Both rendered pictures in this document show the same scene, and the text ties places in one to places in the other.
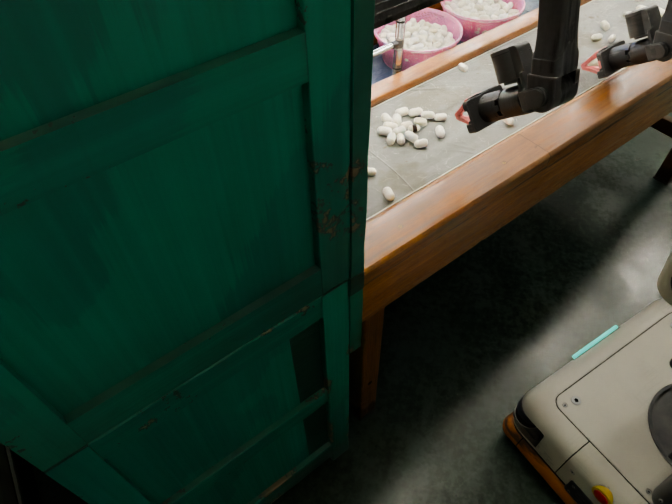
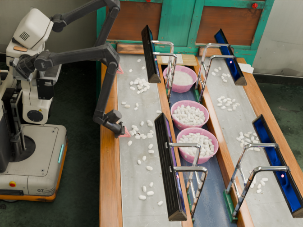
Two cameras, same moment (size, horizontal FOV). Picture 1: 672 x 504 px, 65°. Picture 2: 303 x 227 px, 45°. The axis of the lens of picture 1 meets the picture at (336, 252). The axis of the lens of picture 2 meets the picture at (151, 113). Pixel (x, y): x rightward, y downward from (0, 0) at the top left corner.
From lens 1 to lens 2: 3.09 m
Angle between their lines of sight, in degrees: 72
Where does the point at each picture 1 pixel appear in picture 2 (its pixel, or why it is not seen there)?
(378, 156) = (135, 76)
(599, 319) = (69, 202)
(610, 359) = (52, 147)
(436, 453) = (77, 132)
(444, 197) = not seen: hidden behind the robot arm
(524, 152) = not seen: hidden behind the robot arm
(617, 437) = (38, 131)
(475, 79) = (150, 112)
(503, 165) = not seen: hidden behind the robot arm
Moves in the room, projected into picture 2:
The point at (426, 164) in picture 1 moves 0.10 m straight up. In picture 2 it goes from (123, 81) to (124, 70)
